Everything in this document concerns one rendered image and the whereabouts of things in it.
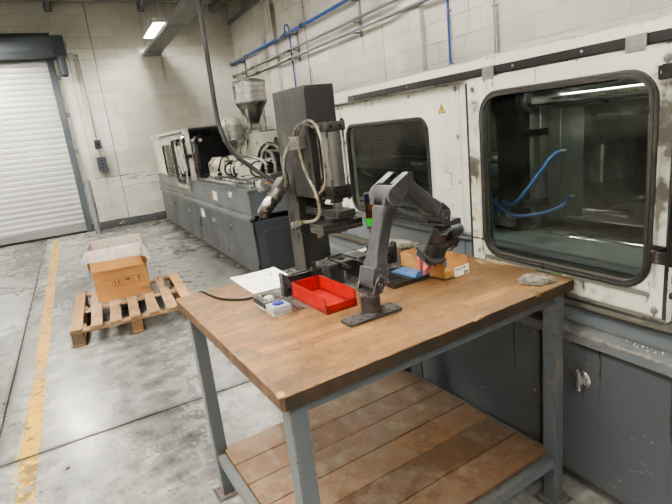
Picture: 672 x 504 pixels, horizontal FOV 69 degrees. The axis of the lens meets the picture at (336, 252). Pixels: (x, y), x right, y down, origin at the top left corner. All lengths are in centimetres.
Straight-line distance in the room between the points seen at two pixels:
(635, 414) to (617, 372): 14
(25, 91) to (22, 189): 176
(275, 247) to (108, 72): 675
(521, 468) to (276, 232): 360
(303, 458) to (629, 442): 118
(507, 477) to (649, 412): 52
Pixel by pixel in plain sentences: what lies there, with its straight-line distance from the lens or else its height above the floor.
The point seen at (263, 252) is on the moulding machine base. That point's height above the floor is 33.
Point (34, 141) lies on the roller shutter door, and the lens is 1082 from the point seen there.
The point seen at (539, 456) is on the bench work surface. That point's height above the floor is 21.
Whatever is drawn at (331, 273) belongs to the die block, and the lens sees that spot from 188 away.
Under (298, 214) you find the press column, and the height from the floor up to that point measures 115.
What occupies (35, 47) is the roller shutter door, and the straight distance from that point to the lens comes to 1062.
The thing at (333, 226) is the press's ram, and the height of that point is 113.
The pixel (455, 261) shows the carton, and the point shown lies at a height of 94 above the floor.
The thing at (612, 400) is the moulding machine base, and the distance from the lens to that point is 201.
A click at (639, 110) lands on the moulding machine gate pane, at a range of 170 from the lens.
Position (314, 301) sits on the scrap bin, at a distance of 167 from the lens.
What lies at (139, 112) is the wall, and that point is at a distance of 1097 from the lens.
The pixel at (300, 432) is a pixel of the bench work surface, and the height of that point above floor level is 78.
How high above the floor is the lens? 149
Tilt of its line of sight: 14 degrees down
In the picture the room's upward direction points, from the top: 6 degrees counter-clockwise
